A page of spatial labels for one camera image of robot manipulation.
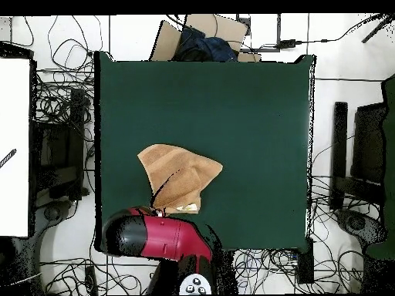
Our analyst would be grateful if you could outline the tan terry towel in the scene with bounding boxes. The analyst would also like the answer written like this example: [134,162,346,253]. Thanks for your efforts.
[137,143,224,215]

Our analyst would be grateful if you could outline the dark green table cloth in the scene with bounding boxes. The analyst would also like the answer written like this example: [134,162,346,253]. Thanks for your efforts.
[93,50,316,252]

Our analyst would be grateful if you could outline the dark blue clothing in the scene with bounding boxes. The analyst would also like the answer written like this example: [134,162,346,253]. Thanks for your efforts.
[172,25,238,62]

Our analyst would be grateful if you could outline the brown cardboard box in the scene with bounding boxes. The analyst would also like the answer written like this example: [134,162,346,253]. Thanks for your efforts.
[149,13,262,62]

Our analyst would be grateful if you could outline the black office chair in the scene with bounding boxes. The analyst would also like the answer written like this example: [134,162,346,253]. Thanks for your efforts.
[29,87,92,229]
[329,101,388,247]

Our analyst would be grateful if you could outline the white board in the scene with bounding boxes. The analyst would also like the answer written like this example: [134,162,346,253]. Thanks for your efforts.
[0,57,32,237]

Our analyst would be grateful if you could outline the black striped rod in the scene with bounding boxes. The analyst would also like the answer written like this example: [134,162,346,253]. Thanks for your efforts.
[0,148,18,169]

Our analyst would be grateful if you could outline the black tripod leg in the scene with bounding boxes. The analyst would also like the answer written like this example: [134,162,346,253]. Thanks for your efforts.
[361,13,395,44]

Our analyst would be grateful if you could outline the black floor cable heap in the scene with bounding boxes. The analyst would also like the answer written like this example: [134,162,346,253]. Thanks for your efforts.
[39,249,164,295]

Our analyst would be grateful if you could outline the black cable tangle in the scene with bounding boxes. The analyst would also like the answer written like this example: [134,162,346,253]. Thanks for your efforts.
[30,15,104,143]

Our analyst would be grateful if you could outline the black cable bundle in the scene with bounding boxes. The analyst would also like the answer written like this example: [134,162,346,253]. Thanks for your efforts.
[234,175,383,294]

